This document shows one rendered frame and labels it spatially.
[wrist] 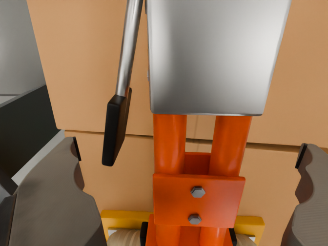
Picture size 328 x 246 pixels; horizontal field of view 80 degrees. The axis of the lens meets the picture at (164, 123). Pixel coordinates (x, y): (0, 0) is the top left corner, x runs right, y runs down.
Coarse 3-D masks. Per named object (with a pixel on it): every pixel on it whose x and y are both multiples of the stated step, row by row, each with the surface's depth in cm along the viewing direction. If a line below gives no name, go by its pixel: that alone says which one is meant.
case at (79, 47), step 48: (48, 0) 21; (96, 0) 21; (144, 0) 21; (48, 48) 24; (96, 48) 23; (144, 48) 23; (288, 48) 22; (96, 96) 26; (144, 96) 26; (288, 96) 25; (288, 144) 28
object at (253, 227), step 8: (240, 216) 35; (248, 216) 35; (240, 224) 34; (248, 224) 34; (256, 224) 34; (264, 224) 34; (240, 232) 34; (248, 232) 34; (256, 232) 34; (256, 240) 35
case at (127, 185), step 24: (96, 144) 29; (144, 144) 29; (192, 144) 29; (264, 144) 30; (96, 168) 32; (120, 168) 31; (144, 168) 31; (264, 168) 30; (288, 168) 30; (96, 192) 34; (120, 192) 34; (144, 192) 34; (264, 192) 32; (288, 192) 32; (264, 216) 35; (288, 216) 35; (264, 240) 38
